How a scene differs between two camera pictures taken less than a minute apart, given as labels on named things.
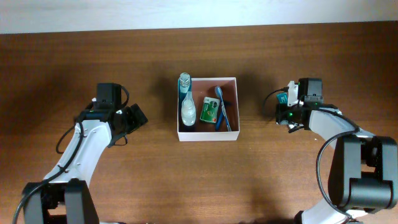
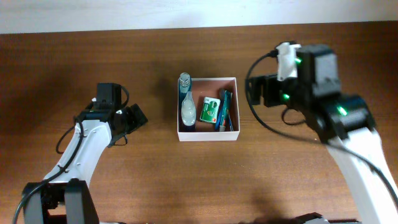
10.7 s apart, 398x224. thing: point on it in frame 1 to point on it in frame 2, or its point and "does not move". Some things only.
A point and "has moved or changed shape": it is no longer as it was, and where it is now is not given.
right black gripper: x=281 y=119 to x=272 y=94
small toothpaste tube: x=283 y=97 has moved or changed shape
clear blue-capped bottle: x=188 y=111 does not move
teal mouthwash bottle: x=184 y=87 does not move
